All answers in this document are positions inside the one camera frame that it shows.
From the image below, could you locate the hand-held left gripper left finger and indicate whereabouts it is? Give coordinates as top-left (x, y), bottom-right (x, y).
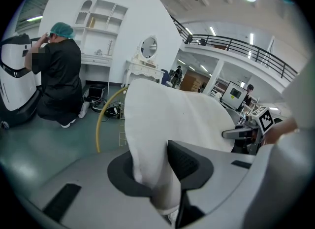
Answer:
top-left (107, 150), bottom-right (155, 198)

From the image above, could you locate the white cloth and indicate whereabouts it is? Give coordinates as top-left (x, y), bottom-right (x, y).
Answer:
top-left (124, 79), bottom-right (236, 215)

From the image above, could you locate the person's right forearm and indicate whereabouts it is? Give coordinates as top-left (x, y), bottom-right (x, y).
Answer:
top-left (262, 118), bottom-right (300, 145)

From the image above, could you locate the person's white shirt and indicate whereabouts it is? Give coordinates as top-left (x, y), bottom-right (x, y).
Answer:
top-left (283, 55), bottom-right (315, 130)

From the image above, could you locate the white dressing table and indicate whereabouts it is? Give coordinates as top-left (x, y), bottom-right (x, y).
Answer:
top-left (123, 59), bottom-right (164, 88)

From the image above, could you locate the gold wire chair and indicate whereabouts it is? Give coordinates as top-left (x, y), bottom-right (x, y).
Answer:
top-left (95, 86), bottom-right (130, 154)

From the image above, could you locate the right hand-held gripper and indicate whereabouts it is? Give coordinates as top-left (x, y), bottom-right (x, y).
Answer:
top-left (221, 106), bottom-right (275, 155)

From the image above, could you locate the black mezzanine railing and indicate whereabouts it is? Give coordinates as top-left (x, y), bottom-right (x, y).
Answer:
top-left (169, 15), bottom-right (298, 80)

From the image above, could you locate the stack of cardboard boxes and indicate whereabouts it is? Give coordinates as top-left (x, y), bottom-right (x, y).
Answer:
top-left (181, 71), bottom-right (205, 92)

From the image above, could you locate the white shelf desk unit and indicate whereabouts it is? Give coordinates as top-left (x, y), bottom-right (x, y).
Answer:
top-left (72, 0), bottom-right (129, 93)

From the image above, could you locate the black headset device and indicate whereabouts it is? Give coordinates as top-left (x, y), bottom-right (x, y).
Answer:
top-left (104, 106), bottom-right (121, 118)

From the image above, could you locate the white and black service robot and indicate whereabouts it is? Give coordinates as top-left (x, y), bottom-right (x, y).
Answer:
top-left (0, 33), bottom-right (41, 129)
top-left (31, 38), bottom-right (43, 87)

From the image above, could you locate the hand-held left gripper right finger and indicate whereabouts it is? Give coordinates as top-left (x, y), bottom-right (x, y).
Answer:
top-left (167, 139), bottom-right (214, 229)

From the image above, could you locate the black backpack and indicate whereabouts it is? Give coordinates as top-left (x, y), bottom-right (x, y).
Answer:
top-left (87, 84), bottom-right (108, 105)

